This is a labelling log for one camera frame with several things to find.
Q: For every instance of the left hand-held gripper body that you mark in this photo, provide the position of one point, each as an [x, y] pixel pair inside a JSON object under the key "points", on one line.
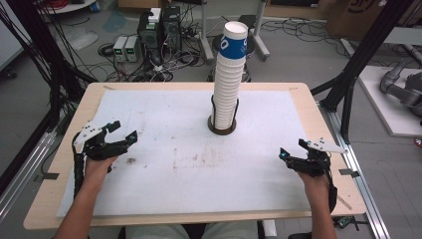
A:
{"points": [[96, 150]]}

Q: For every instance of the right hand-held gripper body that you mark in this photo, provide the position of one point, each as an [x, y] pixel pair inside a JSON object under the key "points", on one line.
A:
{"points": [[313, 164]]}

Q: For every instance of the stack of white ridged cups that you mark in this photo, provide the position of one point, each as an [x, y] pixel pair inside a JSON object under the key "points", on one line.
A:
{"points": [[227, 93]]}

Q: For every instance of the blue and white paper cup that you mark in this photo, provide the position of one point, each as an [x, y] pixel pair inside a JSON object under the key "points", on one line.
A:
{"points": [[234, 41]]}

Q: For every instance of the person's right hand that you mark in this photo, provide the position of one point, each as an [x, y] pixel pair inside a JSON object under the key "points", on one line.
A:
{"points": [[315, 184]]}

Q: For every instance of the person's left hand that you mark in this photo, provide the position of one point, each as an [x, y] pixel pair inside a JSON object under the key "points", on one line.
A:
{"points": [[96, 171]]}

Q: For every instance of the black tape strip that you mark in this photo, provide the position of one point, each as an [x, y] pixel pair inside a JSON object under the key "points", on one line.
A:
{"points": [[49, 176], [349, 172]]}

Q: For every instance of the green circuit board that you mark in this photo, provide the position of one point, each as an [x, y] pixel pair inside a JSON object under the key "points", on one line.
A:
{"points": [[343, 221]]}

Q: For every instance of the white table mat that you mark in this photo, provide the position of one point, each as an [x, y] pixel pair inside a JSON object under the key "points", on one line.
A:
{"points": [[185, 179]]}

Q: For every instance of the grey power supply box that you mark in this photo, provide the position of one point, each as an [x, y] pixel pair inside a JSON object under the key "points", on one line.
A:
{"points": [[119, 49], [132, 49]]}

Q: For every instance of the white floor board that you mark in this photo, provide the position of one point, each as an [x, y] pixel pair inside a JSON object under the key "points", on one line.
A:
{"points": [[388, 109]]}

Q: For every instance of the person's light trousers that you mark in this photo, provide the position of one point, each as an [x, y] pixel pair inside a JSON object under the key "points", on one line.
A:
{"points": [[166, 232]]}

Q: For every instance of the black computer tower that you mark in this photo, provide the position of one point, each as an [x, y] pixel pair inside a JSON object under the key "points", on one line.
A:
{"points": [[149, 33], [171, 28]]}

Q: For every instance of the black round stool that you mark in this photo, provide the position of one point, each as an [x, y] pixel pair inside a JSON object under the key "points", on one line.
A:
{"points": [[250, 45]]}

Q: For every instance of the white metal stand leg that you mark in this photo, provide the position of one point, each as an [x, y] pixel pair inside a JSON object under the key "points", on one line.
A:
{"points": [[261, 36], [205, 36]]}

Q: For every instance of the blue tape roll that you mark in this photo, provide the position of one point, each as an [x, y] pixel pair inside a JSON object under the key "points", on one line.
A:
{"points": [[95, 7]]}

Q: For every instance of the large cardboard box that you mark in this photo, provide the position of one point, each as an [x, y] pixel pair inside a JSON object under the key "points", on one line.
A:
{"points": [[358, 16]]}

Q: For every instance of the aluminium rail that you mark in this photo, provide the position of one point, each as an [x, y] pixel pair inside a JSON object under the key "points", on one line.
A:
{"points": [[23, 172], [361, 186]]}

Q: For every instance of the black metal frame post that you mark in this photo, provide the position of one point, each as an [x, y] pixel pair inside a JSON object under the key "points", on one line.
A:
{"points": [[49, 63], [361, 53]]}

